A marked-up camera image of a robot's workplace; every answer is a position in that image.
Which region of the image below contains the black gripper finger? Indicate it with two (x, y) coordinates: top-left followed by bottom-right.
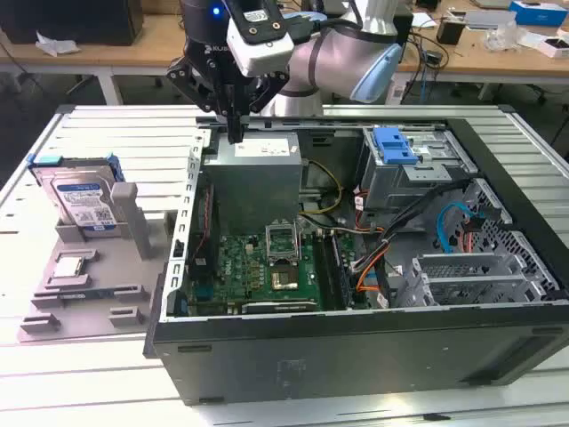
(166, 56), (236, 144)
(234, 70), (290, 144)

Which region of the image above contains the hard disk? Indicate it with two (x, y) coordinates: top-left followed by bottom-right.
(26, 153), (130, 232)

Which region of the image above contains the orange wire with black plug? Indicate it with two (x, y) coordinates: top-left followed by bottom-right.
(460, 216), (486, 254)

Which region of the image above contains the metal disk bay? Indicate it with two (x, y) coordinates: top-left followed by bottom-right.
(411, 251), (559, 309)

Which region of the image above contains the grey power supply unit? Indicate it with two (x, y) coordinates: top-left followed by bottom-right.
(202, 132), (304, 237)

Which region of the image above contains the blue plastic drive latch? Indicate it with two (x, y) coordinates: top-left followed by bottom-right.
(373, 126), (420, 165)

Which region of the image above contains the large black box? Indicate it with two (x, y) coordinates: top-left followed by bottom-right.
(0, 0), (146, 47)

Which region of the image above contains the crumpled white paper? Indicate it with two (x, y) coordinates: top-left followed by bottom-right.
(35, 29), (82, 58)

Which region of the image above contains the black cube box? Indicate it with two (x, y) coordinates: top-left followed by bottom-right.
(393, 12), (415, 68)

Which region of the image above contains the metal drive cage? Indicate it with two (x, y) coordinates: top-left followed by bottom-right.
(359, 126), (479, 223)

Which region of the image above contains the metal socket cover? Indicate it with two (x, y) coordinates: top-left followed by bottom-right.
(265, 220), (302, 264)

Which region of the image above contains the green motherboard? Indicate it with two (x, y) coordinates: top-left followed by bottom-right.
(190, 222), (370, 315)

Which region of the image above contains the black RAM slot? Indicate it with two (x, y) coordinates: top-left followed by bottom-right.
(312, 231), (334, 311)

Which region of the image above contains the black case fan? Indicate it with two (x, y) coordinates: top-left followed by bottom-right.
(188, 181), (221, 288)

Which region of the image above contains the CPU socket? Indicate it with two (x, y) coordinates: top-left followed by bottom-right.
(269, 264), (301, 294)

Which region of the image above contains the small black speaker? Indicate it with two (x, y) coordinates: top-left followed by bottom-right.
(437, 17), (466, 45)

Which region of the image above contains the grey plastic parts rack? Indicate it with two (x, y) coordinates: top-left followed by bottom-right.
(17, 180), (179, 343)

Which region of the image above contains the black graphics card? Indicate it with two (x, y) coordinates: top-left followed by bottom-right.
(242, 298), (319, 313)

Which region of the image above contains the silver CPU chip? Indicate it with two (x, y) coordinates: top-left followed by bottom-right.
(52, 256), (84, 278)

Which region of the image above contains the grey flat box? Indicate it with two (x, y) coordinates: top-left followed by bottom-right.
(446, 9), (517, 30)

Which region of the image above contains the clear plastic bag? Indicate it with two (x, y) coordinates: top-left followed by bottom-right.
(482, 21), (522, 52)

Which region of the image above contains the black open PC case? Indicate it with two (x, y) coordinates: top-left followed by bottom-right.
(141, 104), (569, 407)

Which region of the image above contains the blue cardboard box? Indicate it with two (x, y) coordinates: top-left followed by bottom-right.
(509, 0), (569, 28)

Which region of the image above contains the white open box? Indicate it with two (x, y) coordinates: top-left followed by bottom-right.
(519, 30), (569, 60)

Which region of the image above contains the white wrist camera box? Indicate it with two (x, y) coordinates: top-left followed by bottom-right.
(225, 0), (295, 77)

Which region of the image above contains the wooden desk white frame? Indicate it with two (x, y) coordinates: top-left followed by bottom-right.
(0, 0), (569, 106)

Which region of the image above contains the yellow wire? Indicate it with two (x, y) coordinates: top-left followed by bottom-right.
(300, 159), (346, 217)

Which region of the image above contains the black cable bundle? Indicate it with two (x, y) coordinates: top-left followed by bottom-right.
(373, 177), (472, 310)

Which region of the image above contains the orange power wire bundle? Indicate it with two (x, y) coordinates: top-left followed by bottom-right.
(353, 246), (388, 294)

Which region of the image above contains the blue wire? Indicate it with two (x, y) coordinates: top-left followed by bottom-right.
(437, 201), (473, 255)

